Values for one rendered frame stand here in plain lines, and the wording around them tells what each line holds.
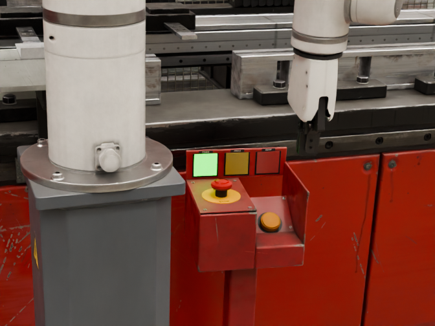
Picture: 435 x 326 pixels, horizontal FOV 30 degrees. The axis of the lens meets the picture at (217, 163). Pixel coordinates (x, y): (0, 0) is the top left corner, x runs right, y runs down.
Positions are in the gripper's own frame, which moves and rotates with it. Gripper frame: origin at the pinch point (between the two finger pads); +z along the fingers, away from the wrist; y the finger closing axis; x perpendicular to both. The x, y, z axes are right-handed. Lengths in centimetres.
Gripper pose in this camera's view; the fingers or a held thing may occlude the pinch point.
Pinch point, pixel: (307, 142)
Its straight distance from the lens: 130.0
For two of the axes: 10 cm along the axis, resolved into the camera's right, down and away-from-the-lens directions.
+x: 9.8, -0.4, 1.9
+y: 1.9, 4.3, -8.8
